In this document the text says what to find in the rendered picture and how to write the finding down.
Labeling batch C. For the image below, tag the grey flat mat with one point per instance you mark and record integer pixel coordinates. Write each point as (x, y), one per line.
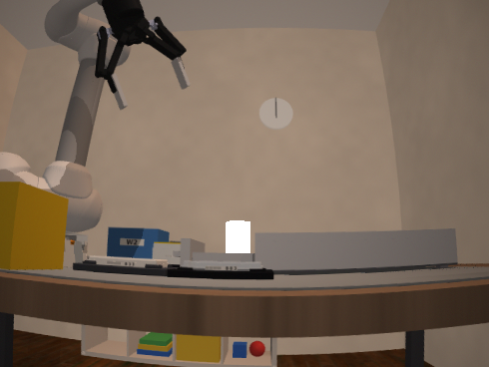
(284, 282)

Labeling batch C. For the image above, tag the blue open-top bin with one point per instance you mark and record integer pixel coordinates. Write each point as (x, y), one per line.
(134, 242)

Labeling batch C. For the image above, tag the yellow translucent bin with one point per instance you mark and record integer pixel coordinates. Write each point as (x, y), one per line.
(32, 227)

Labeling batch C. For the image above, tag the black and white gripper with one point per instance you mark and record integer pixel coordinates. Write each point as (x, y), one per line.
(128, 22)

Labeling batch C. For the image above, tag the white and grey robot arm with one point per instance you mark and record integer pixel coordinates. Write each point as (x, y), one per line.
(68, 177)

